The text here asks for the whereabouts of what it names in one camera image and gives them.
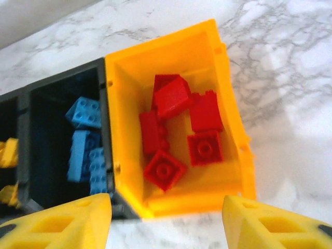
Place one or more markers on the blue small lego brick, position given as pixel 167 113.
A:
pixel 84 114

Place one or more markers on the red lego brick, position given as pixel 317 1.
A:
pixel 206 114
pixel 150 132
pixel 205 149
pixel 172 99
pixel 164 169

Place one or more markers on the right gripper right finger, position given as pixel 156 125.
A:
pixel 241 220

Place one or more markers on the blue long lego brick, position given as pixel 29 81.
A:
pixel 79 155
pixel 98 171

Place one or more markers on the yellow small lego brick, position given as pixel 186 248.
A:
pixel 9 153

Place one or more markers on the yellow long lego brick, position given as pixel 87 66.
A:
pixel 10 194

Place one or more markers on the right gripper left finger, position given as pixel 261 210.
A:
pixel 90 220

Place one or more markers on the black storage bin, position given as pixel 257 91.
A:
pixel 46 135
pixel 7 116

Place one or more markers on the yellow storage bin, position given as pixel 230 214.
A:
pixel 124 109

